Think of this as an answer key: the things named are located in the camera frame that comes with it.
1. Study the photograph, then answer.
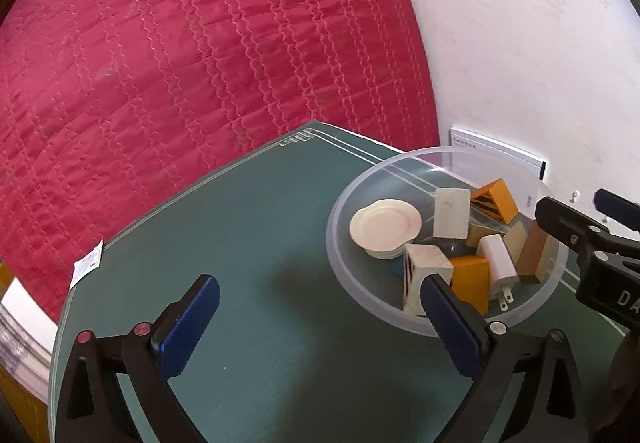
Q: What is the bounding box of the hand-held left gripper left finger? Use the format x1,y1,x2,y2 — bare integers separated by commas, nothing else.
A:
54,273,222,443

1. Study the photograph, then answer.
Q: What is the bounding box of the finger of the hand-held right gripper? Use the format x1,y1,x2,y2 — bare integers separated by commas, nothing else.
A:
534,195,640,264
594,189,640,241

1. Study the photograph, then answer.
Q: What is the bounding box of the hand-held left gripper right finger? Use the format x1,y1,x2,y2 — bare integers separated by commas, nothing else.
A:
419,273,588,443

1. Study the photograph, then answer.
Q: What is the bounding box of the dark brown wooden block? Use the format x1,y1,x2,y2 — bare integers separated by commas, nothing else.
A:
515,220,551,285

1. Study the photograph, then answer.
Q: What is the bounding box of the orange black striped wedge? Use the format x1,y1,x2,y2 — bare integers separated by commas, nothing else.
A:
470,179,519,225
449,255,492,316

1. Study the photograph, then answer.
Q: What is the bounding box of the light brown wooden wedge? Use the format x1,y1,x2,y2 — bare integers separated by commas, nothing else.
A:
501,222,528,256

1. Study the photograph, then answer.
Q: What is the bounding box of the white black striped block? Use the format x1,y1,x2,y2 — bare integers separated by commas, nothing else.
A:
402,243,453,314

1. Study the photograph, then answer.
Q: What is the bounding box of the white wall charger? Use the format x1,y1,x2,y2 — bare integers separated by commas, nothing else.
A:
475,234,518,313

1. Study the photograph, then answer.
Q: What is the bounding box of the white rectangular block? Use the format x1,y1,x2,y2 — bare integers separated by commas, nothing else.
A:
432,187,472,240

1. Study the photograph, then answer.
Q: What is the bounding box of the clear plastic bowl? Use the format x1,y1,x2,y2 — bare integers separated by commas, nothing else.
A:
326,146,571,339

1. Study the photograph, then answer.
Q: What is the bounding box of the small white round dish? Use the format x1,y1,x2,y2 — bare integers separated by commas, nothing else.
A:
349,199,422,260

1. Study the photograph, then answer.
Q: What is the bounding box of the white paper slip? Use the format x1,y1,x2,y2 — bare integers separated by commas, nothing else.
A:
70,239,104,289

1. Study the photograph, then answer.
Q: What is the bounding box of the white board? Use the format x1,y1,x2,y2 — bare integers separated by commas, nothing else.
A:
0,280,53,324

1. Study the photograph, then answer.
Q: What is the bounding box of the white lace curtain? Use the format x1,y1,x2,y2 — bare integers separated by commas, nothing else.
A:
0,310,51,391

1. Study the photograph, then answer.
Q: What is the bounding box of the red quilted blanket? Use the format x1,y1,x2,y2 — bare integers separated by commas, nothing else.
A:
0,0,441,324

